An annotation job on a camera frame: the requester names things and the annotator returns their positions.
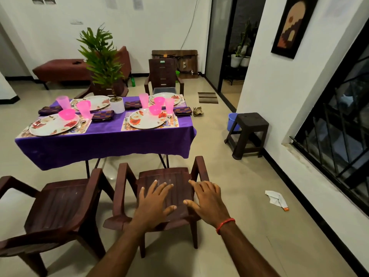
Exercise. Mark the brown plastic chair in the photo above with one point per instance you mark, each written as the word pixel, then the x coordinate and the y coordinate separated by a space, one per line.
pixel 57 210
pixel 92 90
pixel 124 196
pixel 164 69

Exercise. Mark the striped brown rug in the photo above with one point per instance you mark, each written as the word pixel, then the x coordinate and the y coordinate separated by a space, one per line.
pixel 208 98

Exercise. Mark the green plant in white pot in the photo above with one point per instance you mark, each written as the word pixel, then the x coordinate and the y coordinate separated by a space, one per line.
pixel 117 106

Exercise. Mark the blue plastic bucket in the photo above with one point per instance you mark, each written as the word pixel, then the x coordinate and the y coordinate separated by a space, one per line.
pixel 231 122

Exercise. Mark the purple tablecloth table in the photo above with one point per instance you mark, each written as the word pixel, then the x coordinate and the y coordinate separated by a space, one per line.
pixel 104 144

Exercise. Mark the pink plastic bowl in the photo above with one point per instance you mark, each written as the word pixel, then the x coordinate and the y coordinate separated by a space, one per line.
pixel 155 110
pixel 67 114
pixel 158 101

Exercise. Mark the red-brown sofa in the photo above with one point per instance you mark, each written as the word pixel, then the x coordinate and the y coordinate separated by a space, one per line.
pixel 57 69

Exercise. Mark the person's left forearm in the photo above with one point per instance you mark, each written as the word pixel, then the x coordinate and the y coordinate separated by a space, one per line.
pixel 121 254

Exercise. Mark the white floral plate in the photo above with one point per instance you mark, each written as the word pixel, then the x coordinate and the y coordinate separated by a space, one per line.
pixel 144 119
pixel 173 96
pixel 49 125
pixel 99 102

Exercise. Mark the person's right forearm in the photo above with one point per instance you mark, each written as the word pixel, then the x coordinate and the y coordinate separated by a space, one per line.
pixel 248 254

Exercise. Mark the red wrist thread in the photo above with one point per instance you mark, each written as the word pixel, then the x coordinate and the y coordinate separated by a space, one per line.
pixel 225 225

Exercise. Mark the white wall socket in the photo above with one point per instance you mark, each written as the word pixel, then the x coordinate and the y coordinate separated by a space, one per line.
pixel 76 22

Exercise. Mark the dark framed wall painting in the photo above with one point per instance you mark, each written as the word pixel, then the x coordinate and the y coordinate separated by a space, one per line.
pixel 294 26

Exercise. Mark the black metal grille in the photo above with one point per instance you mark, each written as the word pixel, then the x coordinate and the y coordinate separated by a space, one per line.
pixel 340 129

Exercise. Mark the black stool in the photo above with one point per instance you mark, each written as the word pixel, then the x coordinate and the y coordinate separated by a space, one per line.
pixel 251 121

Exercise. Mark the small white planter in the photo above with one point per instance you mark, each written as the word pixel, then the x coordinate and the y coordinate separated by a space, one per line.
pixel 245 61
pixel 236 61

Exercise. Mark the green bottle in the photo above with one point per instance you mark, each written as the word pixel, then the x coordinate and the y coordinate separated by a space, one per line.
pixel 133 82

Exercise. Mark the person's left hand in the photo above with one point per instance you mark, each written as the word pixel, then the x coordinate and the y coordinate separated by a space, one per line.
pixel 153 207

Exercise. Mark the crumpled white paper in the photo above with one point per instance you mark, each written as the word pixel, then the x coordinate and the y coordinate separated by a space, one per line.
pixel 277 200

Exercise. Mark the brown paper bag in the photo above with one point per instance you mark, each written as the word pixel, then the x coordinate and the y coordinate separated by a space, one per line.
pixel 198 111

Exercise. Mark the person's right hand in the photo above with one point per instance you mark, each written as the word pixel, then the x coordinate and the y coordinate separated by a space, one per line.
pixel 210 203

